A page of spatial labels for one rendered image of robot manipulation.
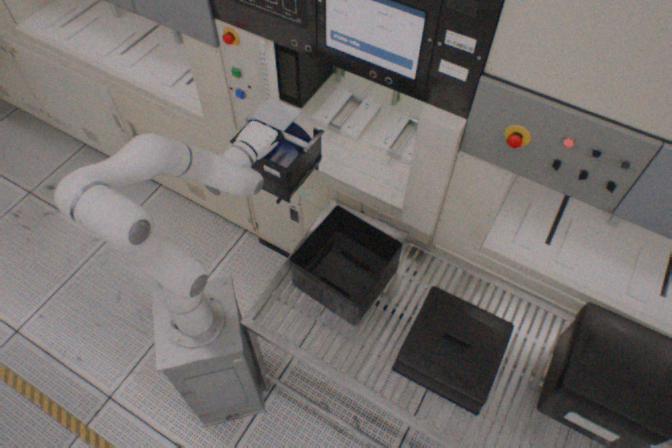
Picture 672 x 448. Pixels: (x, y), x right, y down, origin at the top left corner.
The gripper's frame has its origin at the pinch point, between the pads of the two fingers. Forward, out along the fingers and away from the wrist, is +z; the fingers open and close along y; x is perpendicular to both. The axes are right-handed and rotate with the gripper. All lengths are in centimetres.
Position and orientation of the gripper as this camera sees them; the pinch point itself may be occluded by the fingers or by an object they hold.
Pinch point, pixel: (275, 119)
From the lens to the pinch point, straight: 171.3
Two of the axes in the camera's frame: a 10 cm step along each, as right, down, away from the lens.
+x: 0.1, -5.9, -8.1
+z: 5.2, -6.9, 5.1
